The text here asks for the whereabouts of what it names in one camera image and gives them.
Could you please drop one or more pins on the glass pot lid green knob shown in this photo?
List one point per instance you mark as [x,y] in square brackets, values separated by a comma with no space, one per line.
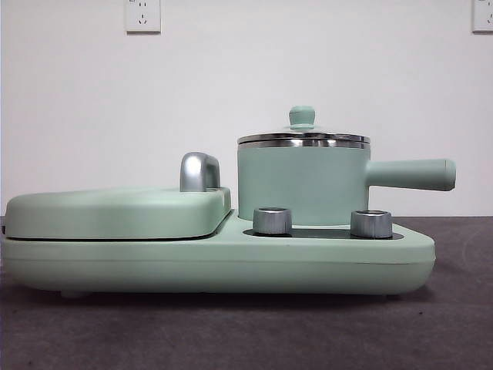
[302,115]

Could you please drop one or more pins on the silver control knob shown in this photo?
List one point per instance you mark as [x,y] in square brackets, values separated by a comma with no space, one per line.
[272,221]
[371,223]

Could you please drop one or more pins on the mint green breakfast machine base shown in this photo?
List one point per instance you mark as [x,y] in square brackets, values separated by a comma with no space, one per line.
[231,262]

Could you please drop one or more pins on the mint green griddle lid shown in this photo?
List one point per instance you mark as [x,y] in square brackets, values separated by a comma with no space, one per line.
[96,212]

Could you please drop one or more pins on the white wall socket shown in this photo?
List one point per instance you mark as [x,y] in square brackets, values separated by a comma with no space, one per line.
[142,17]
[483,15]

